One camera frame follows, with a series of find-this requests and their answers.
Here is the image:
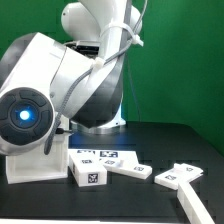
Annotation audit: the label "white door panel with knob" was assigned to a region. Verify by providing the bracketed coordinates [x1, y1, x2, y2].
[102, 158, 152, 180]

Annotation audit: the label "white box block with markers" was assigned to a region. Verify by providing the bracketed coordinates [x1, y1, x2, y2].
[69, 154, 107, 187]

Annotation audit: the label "white door panel front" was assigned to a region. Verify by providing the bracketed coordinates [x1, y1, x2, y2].
[154, 163, 203, 190]

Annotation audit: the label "white cabinet body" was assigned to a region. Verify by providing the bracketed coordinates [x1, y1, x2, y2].
[4, 118, 71, 185]

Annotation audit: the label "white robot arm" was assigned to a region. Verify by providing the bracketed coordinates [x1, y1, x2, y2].
[0, 0, 143, 156]

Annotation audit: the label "white fiducial marker sheet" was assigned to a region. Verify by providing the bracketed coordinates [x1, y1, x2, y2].
[68, 149, 138, 164]

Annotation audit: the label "white long panel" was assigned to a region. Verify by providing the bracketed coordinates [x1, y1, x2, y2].
[177, 182, 215, 224]

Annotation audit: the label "grey robot arm hose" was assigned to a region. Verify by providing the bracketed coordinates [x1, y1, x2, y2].
[43, 0, 149, 156]

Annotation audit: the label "black camera on stand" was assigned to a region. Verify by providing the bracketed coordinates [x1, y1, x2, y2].
[65, 41, 99, 55]

